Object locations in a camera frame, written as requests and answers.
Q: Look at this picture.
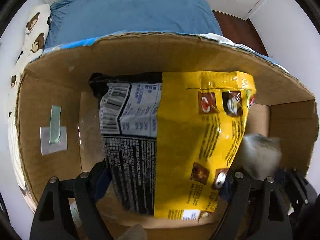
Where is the white grey snack packet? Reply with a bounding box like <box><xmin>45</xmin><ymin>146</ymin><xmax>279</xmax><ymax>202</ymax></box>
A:
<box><xmin>234</xmin><ymin>134</ymin><xmax>282</xmax><ymax>180</ymax></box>

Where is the yellow and black snack bag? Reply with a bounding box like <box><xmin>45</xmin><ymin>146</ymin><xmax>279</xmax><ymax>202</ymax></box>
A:
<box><xmin>89</xmin><ymin>71</ymin><xmax>256</xmax><ymax>220</ymax></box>

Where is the cardboard box with blue print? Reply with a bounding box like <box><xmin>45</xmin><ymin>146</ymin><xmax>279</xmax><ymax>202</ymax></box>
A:
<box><xmin>15</xmin><ymin>33</ymin><xmax>319</xmax><ymax>239</ymax></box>

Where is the bear print white blanket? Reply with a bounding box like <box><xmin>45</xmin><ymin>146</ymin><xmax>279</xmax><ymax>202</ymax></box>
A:
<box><xmin>8</xmin><ymin>4</ymin><xmax>51</xmax><ymax>196</ymax></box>

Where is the blue pillow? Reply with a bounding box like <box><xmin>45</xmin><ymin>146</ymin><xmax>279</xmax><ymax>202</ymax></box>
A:
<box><xmin>44</xmin><ymin>0</ymin><xmax>222</xmax><ymax>48</ymax></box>

